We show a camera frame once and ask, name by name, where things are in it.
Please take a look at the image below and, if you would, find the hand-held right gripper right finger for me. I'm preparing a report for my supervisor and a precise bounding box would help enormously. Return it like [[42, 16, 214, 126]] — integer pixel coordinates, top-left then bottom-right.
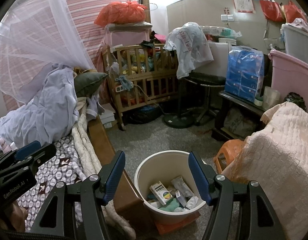
[[188, 151, 287, 240]]

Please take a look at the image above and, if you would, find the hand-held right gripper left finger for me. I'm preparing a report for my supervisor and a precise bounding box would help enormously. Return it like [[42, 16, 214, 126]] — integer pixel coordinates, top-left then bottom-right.
[[30, 151, 126, 240]]

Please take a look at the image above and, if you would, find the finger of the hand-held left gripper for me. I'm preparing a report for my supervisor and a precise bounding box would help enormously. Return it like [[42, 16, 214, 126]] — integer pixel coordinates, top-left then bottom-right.
[[0, 144, 57, 179], [0, 141, 41, 167]]

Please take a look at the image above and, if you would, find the cream plastic bucket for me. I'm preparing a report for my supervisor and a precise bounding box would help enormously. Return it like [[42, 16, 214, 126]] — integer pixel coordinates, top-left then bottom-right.
[[134, 150, 207, 225]]

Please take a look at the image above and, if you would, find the white green medicine box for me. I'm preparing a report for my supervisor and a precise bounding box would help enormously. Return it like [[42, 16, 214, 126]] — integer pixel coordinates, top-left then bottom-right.
[[149, 181, 174, 205]]

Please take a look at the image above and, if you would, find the green cloth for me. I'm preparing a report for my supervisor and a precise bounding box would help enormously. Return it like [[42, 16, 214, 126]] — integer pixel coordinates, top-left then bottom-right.
[[158, 200, 181, 212]]

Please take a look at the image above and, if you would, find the person's left hand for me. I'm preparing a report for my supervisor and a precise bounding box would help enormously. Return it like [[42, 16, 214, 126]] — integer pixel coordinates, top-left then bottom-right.
[[7, 200, 28, 233]]

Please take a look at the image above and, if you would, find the clear plastic wrapper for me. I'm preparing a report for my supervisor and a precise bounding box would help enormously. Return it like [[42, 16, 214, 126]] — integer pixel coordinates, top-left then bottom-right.
[[171, 176, 194, 198]]

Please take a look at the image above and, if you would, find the printed fleece blanket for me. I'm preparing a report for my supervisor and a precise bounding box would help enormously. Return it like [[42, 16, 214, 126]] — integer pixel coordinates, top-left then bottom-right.
[[16, 140, 87, 230]]

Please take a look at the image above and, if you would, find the pink plastic bottle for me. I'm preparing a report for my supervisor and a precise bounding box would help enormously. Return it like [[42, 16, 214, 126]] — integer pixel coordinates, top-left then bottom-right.
[[0, 138, 10, 153]]

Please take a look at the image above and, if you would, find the white crumpled packet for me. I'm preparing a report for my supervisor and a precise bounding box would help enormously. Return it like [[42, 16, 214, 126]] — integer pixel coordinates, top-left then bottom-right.
[[185, 195, 199, 209]]

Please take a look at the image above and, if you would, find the orange plastic stool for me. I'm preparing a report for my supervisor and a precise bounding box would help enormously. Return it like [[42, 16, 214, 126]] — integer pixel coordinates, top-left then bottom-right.
[[213, 139, 244, 175]]

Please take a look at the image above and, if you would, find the white quilted bedding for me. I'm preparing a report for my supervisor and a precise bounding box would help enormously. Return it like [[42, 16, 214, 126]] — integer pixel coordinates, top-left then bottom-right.
[[71, 112, 137, 240]]

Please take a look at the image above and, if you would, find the lavender duvet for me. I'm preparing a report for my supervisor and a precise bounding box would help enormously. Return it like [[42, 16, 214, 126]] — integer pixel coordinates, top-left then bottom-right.
[[0, 64, 80, 153]]

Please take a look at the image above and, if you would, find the orange flat box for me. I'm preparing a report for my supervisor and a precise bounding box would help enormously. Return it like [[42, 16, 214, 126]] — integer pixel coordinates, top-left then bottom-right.
[[154, 211, 202, 235]]

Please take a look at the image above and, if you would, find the white shoe box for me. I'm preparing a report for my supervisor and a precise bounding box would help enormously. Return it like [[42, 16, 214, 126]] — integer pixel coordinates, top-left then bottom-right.
[[97, 102, 117, 129]]

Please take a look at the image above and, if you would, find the black fan base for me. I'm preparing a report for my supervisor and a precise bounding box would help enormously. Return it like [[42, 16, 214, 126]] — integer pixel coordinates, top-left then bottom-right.
[[163, 114, 194, 128]]

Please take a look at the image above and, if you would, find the grey printed bag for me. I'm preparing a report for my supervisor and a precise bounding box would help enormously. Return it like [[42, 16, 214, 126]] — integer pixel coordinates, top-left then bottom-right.
[[223, 107, 257, 139]]

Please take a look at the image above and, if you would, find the cream textured blanket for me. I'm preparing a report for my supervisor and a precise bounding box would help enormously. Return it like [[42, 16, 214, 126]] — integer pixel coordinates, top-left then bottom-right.
[[220, 102, 308, 240]]

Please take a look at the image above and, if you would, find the green pillow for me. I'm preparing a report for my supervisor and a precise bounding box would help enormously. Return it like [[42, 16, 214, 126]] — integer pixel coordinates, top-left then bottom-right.
[[74, 72, 109, 98]]

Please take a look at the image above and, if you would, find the dark wooden bench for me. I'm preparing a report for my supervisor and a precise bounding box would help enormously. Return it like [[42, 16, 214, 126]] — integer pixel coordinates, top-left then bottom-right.
[[211, 91, 267, 140]]

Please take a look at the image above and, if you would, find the blue cloth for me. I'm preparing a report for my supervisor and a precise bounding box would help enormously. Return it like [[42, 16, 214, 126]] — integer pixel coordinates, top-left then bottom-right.
[[115, 75, 133, 92]]

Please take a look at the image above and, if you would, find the black stool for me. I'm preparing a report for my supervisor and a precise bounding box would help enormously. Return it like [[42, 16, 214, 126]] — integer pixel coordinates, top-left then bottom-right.
[[181, 71, 226, 125]]

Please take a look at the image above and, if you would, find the wooden crib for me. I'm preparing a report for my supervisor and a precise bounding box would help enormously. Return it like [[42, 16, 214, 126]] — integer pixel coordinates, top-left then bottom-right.
[[102, 44, 181, 130]]

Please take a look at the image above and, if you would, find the white mosquito net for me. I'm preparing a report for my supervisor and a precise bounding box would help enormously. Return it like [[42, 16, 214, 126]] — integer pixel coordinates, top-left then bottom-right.
[[0, 0, 97, 105]]

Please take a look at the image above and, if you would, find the clear plastic container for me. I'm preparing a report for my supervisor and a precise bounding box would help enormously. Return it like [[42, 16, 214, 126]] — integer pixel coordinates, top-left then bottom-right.
[[263, 86, 281, 110]]

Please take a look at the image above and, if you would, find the blue tissue pack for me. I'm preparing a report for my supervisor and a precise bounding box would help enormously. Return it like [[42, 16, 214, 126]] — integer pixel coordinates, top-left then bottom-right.
[[224, 45, 265, 103]]

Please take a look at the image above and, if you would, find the black plastic bag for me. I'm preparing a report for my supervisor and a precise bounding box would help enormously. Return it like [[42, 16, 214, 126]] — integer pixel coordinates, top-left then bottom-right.
[[284, 92, 307, 110]]

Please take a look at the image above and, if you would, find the white printed plastic bag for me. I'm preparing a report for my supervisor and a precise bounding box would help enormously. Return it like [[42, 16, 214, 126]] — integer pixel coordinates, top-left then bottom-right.
[[165, 22, 214, 79]]

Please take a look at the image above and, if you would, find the pink storage box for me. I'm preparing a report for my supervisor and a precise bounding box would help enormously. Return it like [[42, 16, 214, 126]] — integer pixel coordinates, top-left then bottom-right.
[[104, 29, 150, 48]]

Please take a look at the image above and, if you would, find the pink plastic tub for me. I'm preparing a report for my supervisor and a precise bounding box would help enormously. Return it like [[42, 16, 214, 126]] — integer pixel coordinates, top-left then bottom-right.
[[269, 49, 308, 105]]

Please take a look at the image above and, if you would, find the pink striped mattress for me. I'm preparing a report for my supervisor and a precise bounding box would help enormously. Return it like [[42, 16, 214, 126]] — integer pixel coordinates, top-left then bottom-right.
[[1, 0, 144, 110]]

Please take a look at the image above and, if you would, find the pile of dark clothes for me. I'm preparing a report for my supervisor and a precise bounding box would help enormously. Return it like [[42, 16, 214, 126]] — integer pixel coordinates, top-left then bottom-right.
[[141, 30, 169, 48]]

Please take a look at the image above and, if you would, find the pack of tissue rolls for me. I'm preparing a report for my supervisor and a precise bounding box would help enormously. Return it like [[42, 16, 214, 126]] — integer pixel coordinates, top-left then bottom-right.
[[200, 26, 241, 39]]

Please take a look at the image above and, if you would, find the grey folded cushion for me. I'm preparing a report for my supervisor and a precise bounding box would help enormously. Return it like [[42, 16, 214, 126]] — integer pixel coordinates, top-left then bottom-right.
[[106, 22, 153, 32]]

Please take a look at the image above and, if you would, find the orange plastic bag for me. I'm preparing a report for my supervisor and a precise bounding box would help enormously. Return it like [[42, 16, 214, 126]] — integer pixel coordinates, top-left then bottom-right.
[[94, 1, 148, 27]]

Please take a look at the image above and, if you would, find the white storage box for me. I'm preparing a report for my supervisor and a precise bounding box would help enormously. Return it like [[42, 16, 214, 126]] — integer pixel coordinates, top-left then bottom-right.
[[281, 23, 308, 64]]

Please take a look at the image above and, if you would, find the red bag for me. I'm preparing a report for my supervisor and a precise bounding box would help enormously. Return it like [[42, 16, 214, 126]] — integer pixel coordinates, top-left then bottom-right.
[[260, 0, 285, 22], [284, 0, 307, 24]]

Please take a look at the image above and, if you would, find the wooden bed frame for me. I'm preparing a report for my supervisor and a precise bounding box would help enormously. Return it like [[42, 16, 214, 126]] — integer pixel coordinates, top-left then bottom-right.
[[87, 116, 147, 220]]

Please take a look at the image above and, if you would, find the wall poster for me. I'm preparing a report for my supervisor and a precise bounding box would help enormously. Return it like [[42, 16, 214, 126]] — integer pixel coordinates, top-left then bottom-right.
[[231, 0, 257, 14]]

